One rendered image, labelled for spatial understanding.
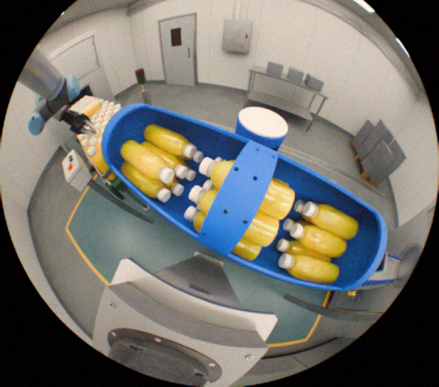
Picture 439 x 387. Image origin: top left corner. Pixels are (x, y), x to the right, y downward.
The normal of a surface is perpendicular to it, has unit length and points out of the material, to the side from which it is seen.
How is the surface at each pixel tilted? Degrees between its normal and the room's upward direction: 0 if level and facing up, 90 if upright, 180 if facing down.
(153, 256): 0
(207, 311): 0
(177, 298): 0
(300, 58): 90
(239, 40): 90
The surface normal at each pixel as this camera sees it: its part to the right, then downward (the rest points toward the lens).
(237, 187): -0.11, -0.33
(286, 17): -0.36, 0.75
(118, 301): 0.06, -0.58
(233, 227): -0.29, 0.04
